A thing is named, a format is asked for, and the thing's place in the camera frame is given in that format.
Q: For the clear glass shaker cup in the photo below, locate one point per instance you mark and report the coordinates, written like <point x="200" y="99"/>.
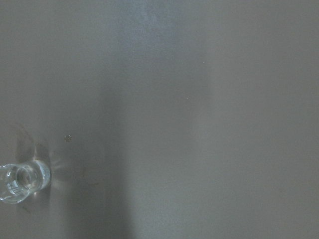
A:
<point x="19" y="181"/>

